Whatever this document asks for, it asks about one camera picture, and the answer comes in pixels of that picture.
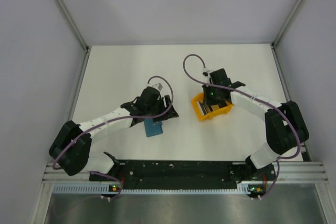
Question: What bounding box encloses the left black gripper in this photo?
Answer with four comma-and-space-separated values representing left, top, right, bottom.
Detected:
146, 95, 178, 122

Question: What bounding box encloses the yellow plastic bin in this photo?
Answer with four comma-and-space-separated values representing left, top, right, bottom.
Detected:
191, 93, 234, 122

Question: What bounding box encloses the gold credit card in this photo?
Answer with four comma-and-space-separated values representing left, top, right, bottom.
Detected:
207, 104, 226, 113

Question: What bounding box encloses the blue leather card holder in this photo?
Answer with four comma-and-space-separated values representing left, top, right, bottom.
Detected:
144, 119, 163, 137

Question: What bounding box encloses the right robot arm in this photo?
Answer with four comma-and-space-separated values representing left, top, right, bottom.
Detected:
201, 69, 309, 180

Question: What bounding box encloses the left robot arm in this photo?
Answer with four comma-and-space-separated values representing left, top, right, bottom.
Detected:
49, 84, 178, 180

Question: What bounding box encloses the silver card in bin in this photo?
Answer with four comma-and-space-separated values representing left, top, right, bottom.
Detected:
197, 102, 208, 116

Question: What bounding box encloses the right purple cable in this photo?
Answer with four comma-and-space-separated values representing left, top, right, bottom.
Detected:
183, 54, 301, 201

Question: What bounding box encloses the purple cable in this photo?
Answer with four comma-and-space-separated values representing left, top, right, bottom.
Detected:
183, 54, 301, 201
52, 76, 174, 201

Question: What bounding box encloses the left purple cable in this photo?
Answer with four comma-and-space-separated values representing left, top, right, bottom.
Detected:
52, 76, 174, 201

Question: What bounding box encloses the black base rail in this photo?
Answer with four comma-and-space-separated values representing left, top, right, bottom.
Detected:
89, 159, 276, 189

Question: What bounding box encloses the white cable duct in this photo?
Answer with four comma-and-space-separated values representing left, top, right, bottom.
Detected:
52, 183, 251, 195

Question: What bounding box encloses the aluminium frame rail front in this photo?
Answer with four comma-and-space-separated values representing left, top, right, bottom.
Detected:
42, 161, 329, 184

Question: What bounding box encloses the right aluminium frame post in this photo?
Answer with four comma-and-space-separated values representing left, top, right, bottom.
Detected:
271, 0, 322, 49

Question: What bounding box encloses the aluminium frame post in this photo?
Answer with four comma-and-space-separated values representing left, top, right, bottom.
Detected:
271, 0, 322, 49
54, 0, 90, 52

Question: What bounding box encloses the left aluminium frame post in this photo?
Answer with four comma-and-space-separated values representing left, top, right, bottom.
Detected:
54, 0, 90, 52

